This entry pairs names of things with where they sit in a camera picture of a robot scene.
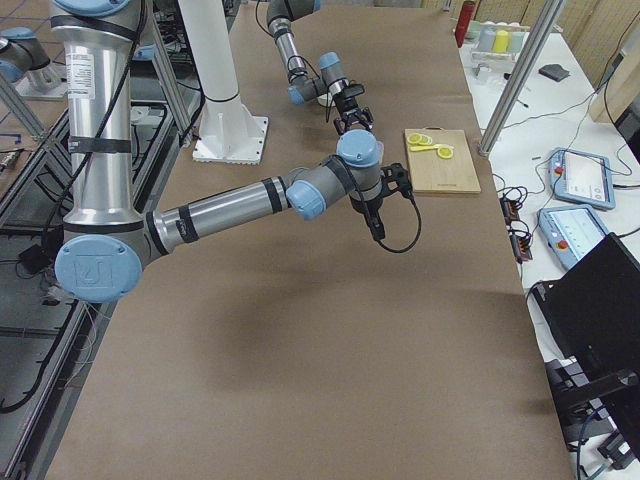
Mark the white ceramic bowl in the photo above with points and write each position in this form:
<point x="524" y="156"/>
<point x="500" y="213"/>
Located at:
<point x="325" y="100"/>

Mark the teach pendant far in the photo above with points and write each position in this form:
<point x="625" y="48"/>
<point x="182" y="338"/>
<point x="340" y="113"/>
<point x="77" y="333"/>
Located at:
<point x="582" y="177"/>

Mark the aluminium frame post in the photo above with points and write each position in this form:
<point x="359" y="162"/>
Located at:
<point x="532" y="48"/>

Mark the teach pendant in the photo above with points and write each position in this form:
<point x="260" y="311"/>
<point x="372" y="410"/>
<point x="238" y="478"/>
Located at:
<point x="571" y="231"/>
<point x="582" y="177"/>

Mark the light green cup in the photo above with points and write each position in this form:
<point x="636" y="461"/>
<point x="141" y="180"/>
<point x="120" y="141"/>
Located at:
<point x="516" y="42"/>

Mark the yellow cup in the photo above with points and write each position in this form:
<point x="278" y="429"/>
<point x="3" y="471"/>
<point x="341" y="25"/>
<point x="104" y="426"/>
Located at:
<point x="501" y="41"/>

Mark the small black pad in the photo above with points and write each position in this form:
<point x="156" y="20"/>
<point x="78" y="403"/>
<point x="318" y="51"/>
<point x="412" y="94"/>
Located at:
<point x="554" y="72"/>

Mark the teach pendant near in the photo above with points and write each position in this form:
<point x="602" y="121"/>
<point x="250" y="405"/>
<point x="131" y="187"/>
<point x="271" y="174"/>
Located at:
<point x="571" y="231"/>

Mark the white metal stand base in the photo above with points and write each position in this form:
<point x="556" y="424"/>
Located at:
<point x="228" y="132"/>

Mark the yellow plastic knife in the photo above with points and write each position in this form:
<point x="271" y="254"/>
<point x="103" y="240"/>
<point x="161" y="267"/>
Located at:
<point x="418" y="148"/>

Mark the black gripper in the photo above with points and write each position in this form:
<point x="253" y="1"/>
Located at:
<point x="346" y="104"/>
<point x="362" y="204"/>

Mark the red bottle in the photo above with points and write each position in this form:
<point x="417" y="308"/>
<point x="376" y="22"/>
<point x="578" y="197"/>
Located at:
<point x="463" y="21"/>

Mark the black power strip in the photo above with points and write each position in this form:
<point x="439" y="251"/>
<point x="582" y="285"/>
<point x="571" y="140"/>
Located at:
<point x="518" y="231"/>

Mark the lemon slice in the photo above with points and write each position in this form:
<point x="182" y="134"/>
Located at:
<point x="424" y="140"/>
<point x="414" y="138"/>

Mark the bamboo cutting board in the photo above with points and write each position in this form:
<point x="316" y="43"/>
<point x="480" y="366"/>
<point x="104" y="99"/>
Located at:
<point x="431" y="174"/>

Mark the lemon slice middle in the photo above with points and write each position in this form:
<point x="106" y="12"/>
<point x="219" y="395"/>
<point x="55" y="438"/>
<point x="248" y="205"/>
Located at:
<point x="424" y="140"/>

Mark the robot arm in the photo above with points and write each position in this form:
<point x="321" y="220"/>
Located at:
<point x="305" y="83"/>
<point x="114" y="229"/>

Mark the lemon slice top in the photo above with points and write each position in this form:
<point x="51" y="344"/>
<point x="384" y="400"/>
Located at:
<point x="414" y="138"/>

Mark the grey cup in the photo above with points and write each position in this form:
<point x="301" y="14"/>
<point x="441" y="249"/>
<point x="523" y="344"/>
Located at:
<point x="486" y="39"/>

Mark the lemon slice single left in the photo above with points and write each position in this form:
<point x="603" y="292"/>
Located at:
<point x="445" y="152"/>

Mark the black monitor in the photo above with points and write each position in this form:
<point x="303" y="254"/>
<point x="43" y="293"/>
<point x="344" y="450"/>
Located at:
<point x="593" y="314"/>

